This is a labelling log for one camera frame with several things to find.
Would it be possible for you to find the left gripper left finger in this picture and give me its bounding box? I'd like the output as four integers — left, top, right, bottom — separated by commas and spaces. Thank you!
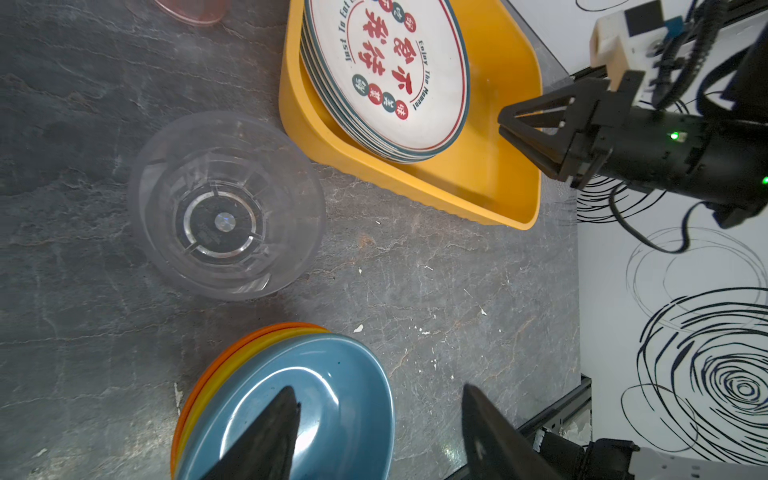
203, 386, 301, 480

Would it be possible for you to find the yellow plastic bin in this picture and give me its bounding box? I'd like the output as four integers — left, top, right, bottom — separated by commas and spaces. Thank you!
279, 1, 542, 230

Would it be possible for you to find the clear glass cup left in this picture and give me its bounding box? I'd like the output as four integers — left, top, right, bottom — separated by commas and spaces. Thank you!
128, 111, 327, 301

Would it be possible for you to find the white plate green flower outline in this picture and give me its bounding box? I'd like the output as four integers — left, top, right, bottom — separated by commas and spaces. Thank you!
300, 13, 442, 164

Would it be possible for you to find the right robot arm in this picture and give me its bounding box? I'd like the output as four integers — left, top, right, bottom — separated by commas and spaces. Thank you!
498, 1, 767, 229

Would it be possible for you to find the pink translucent cup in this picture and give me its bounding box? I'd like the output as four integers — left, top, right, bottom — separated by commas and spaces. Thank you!
154, 0, 231, 27

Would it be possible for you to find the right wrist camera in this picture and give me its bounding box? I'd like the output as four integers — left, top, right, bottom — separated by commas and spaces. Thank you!
590, 1, 685, 92

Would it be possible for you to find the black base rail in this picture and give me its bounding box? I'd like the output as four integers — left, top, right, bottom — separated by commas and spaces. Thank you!
449, 376, 592, 479

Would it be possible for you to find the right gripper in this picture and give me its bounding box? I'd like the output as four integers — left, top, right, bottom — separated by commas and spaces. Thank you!
498, 72, 767, 228

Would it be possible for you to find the yellow bowl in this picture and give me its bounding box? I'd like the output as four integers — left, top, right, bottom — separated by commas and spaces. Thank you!
173, 326, 331, 475

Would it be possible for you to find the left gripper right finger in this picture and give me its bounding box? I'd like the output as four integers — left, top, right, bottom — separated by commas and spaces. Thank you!
461, 384, 561, 480

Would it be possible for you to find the blue bowl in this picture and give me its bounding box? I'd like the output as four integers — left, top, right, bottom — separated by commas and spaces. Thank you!
172, 330, 395, 479

